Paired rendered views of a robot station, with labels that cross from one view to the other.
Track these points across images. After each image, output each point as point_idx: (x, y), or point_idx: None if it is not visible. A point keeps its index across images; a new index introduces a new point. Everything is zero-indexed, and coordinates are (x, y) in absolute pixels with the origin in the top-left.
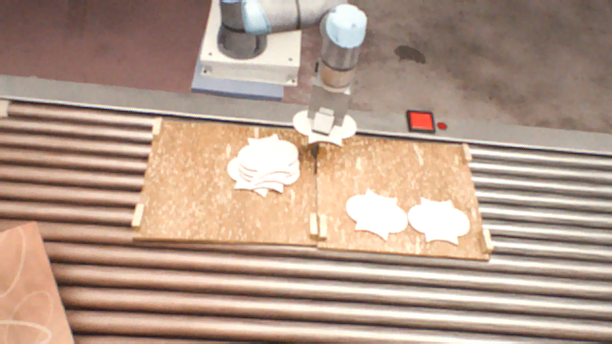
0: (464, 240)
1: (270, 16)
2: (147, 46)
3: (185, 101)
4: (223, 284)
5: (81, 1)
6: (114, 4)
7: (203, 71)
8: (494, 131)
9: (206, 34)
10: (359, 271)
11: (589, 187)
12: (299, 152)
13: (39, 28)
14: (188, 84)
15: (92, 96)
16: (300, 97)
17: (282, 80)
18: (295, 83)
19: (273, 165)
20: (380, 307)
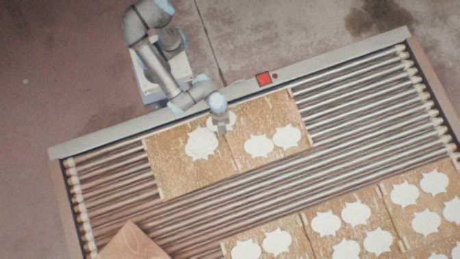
0: (300, 142)
1: (183, 109)
2: (74, 25)
3: (147, 120)
4: (208, 205)
5: (15, 8)
6: (35, 1)
7: (144, 92)
8: (301, 66)
9: (136, 72)
10: (260, 176)
11: (352, 83)
12: None
13: (5, 42)
14: (113, 43)
15: (104, 137)
16: (184, 22)
17: (185, 80)
18: (192, 78)
19: (205, 143)
20: (273, 188)
